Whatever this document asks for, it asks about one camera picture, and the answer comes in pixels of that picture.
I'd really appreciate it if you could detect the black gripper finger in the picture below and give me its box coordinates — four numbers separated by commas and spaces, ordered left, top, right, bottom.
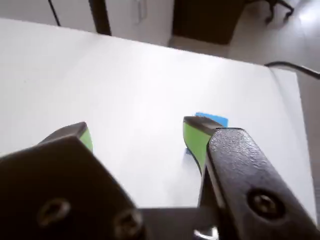
0, 121, 148, 240
183, 116, 320, 240

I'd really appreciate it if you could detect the blue lego block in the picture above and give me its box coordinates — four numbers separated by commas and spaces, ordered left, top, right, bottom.
184, 111, 230, 161

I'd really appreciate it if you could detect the dark brown cabinet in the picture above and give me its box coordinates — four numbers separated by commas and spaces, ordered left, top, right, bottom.
172, 0, 245, 46

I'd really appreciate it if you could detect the black office chair base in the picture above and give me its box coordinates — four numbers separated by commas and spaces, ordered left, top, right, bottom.
264, 0, 295, 23

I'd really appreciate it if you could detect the thick black cable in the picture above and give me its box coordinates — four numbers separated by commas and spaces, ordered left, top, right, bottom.
264, 61, 320, 79

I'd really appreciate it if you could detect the black vertical post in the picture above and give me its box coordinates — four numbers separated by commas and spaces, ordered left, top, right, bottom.
88, 0, 112, 36

